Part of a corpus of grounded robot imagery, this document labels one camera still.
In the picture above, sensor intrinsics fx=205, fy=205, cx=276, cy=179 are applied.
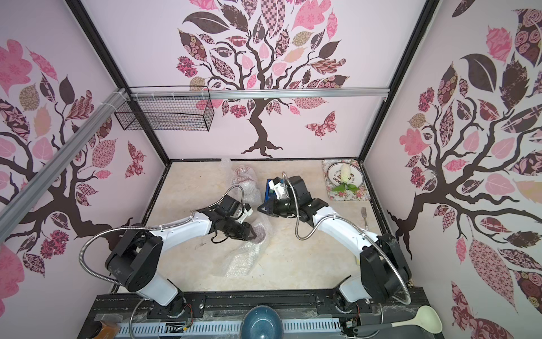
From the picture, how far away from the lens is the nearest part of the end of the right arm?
0.62 m

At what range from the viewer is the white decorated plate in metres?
1.11

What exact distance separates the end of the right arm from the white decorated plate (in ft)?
1.56

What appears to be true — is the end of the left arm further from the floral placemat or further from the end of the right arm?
the floral placemat

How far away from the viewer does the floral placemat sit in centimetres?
106

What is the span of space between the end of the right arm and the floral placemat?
416 millimetres

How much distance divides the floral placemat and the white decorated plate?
0.04ft

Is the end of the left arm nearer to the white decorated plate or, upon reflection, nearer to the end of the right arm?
the end of the right arm
